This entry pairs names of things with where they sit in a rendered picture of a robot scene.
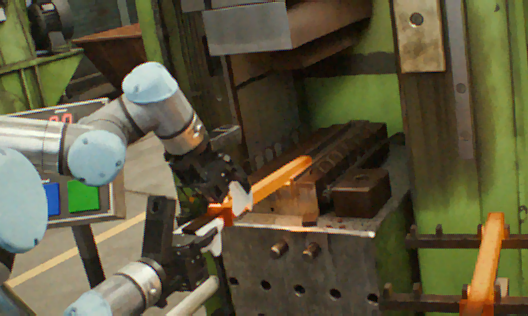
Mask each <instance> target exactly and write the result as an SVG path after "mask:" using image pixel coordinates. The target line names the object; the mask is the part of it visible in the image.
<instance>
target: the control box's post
mask: <svg viewBox="0 0 528 316"><path fill-rule="evenodd" d="M71 228H72V231H73V234H74V237H75V241H76V244H77V247H78V251H79V255H80V257H81V259H82V262H83V266H84V270H85V273H86V276H87V280H88V283H89V286H90V289H91V290H92V289H93V288H94V287H95V286H97V285H98V284H99V283H101V282H102V281H104V280H105V279H106V278H105V275H104V272H103V268H102V265H101V260H100V257H99V254H98V253H99V252H98V248H97V245H96V240H95V237H94V234H93V230H92V227H91V224H88V225H82V224H80V226H77V225H72V226H71Z"/></svg>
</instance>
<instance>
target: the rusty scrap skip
mask: <svg viewBox="0 0 528 316"><path fill-rule="evenodd" d="M71 44H75V45H76V46H77V47H78V49H84V52H83V53H84V55H85V56H86V57H87V58H88V59H89V60H90V61H91V62H92V63H93V64H94V65H95V66H96V67H97V68H98V69H97V70H98V71H99V72H100V73H101V74H102V75H103V76H104V77H105V78H106V79H107V80H108V81H109V82H110V83H111V85H112V86H113V87H114V88H115V90H116V89H123V82H124V80H125V78H126V77H127V76H128V75H129V74H131V72H132V70H133V69H134V68H136V67H138V66H140V65H142V64H146V63H148V61H147V57H146V51H145V47H144V42H143V38H142V33H141V29H140V25H139V24H135V25H130V26H126V27H122V28H117V29H113V30H107V32H103V33H99V34H94V35H90V36H86V37H81V38H77V40H72V41H71Z"/></svg>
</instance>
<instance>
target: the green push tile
mask: <svg viewBox="0 0 528 316"><path fill-rule="evenodd" d="M67 189H68V211H69V213H71V214H72V213H80V212H87V211H95V210H101V206H99V188H98V187H89V186H85V185H83V183H81V182H80V181H78V180H69V181H67Z"/></svg>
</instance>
